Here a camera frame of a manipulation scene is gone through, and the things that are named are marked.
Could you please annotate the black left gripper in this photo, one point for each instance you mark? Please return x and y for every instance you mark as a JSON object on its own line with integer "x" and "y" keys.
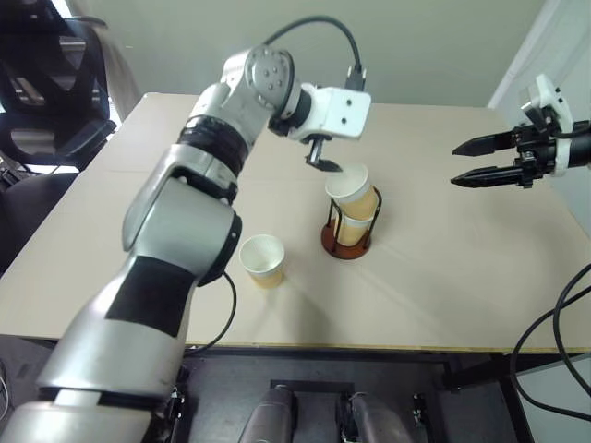
{"x": 318, "y": 147}

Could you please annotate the black office chair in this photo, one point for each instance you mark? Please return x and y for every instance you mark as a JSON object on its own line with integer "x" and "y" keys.
{"x": 32, "y": 92}

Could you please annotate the black floor platform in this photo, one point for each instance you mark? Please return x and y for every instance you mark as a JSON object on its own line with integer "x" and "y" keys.
{"x": 221, "y": 392}

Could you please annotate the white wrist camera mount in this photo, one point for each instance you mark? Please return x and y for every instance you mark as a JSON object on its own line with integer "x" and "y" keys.
{"x": 551, "y": 94}
{"x": 341, "y": 111}

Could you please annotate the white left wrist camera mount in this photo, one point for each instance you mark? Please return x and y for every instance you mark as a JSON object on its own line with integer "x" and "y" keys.
{"x": 341, "y": 111}

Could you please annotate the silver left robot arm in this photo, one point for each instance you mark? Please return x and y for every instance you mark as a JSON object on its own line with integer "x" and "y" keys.
{"x": 184, "y": 221}

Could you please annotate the orange white paper cup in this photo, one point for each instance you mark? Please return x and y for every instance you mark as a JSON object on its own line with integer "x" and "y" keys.
{"x": 358, "y": 189}
{"x": 263, "y": 272}
{"x": 353, "y": 233}

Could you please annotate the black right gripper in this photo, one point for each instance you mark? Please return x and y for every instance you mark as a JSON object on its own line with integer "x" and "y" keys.
{"x": 540, "y": 152}

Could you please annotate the dark grey rounded housing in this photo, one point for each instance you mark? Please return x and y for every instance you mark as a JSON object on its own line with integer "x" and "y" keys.
{"x": 378, "y": 420}
{"x": 270, "y": 415}

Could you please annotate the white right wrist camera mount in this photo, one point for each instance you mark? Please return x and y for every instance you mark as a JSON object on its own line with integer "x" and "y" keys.
{"x": 551, "y": 94}

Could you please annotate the black table frame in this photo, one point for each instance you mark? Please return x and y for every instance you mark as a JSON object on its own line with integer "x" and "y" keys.
{"x": 475, "y": 374}

